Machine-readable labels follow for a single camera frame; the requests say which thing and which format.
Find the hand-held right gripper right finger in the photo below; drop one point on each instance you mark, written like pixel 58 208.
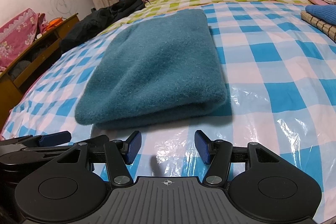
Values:
pixel 203 146

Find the wooden cabinet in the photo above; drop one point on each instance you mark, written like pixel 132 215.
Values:
pixel 8 87

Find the orange cloth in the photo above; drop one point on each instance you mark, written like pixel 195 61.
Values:
pixel 55 23

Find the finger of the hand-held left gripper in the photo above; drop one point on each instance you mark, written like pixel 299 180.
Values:
pixel 99 138
pixel 55 138

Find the black jacket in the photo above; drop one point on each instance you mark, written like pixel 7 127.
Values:
pixel 99 16

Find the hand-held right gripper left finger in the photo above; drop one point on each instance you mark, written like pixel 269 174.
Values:
pixel 134 146

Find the blue ribbed sweater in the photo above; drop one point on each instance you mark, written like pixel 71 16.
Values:
pixel 323 12

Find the teal fuzzy sweater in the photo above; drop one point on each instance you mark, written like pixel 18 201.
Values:
pixel 157 69

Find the beige checked folded cloth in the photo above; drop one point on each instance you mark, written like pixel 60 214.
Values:
pixel 323 27

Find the pink floral cover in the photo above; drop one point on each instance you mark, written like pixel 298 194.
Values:
pixel 15 35

